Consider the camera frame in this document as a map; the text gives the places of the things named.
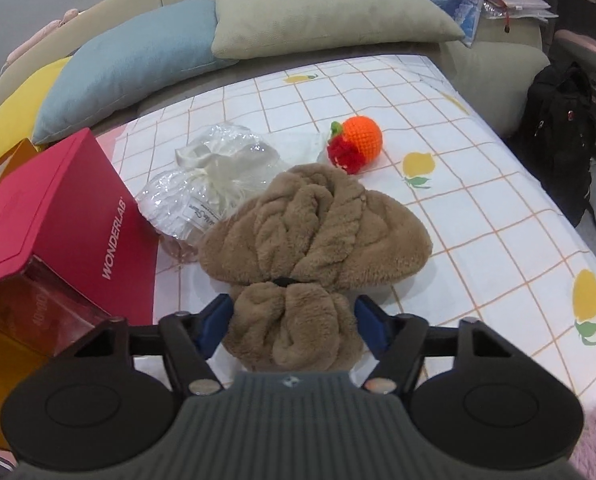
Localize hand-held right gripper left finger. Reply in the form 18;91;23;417
58;294;235;397

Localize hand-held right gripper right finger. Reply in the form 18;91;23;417
354;295;535;395

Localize brown fluffy hair wrap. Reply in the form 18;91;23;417
197;162;434;374

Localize clear plastic bag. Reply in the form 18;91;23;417
136;122;337;264

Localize checked lemon print tablecloth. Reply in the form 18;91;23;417
93;52;596;412

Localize red box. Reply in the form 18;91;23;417
0;127;160;357

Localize crochet orange toy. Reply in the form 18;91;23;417
326;116;384;176

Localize pink fluffy rug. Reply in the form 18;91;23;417
568;402;596;477

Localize black backpack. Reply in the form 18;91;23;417
518;62;596;229

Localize blue pillow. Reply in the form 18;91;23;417
31;0;239;146

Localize yellow pillow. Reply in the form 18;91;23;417
0;55;74;177

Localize beige pillow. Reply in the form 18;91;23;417
210;0;467;60

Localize pink plush toy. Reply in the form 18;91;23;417
0;7;82;69

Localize clear plastic folders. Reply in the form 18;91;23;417
482;0;560;24

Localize pink and grey chair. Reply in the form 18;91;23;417
552;27;596;112

